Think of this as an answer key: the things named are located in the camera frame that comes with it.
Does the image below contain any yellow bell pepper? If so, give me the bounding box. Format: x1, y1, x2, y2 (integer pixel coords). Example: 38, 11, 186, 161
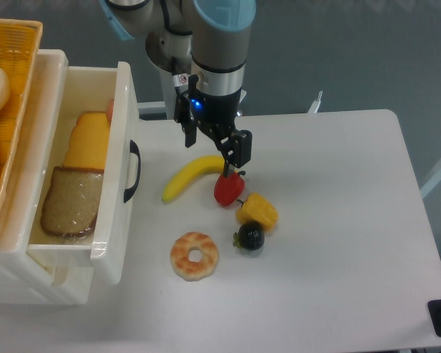
236, 193, 279, 232

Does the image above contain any brown bread slice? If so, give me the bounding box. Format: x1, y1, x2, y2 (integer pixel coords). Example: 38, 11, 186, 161
40, 166, 104, 238

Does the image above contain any orange wicker basket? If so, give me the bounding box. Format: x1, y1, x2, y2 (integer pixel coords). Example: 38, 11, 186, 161
0, 18, 43, 212

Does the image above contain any white drawer cabinet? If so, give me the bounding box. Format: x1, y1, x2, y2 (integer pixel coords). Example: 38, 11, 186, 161
0, 49, 93, 305

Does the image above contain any white drawer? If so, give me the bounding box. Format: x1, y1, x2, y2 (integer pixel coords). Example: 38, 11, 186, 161
28, 62, 141, 285

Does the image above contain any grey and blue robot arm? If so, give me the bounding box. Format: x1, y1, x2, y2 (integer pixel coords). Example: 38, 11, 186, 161
101, 1, 256, 177

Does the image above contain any red bell pepper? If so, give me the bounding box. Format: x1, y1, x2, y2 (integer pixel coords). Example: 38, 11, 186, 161
213, 171, 245, 207

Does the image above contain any black berry toy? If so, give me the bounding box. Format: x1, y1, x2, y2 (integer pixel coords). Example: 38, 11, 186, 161
233, 221, 265, 252

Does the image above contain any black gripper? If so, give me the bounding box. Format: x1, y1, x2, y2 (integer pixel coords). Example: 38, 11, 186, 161
173, 74, 252, 177

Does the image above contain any toasted bagel ring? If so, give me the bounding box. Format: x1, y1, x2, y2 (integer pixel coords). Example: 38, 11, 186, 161
170, 231, 220, 282

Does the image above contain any yellow banana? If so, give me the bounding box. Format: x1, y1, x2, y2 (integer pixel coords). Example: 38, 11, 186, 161
162, 155, 224, 203

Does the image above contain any black top drawer handle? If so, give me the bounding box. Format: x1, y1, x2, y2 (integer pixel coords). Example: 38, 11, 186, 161
123, 140, 141, 203

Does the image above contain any orange cheese slice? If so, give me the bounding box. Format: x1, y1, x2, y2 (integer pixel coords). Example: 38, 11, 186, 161
62, 112, 110, 170

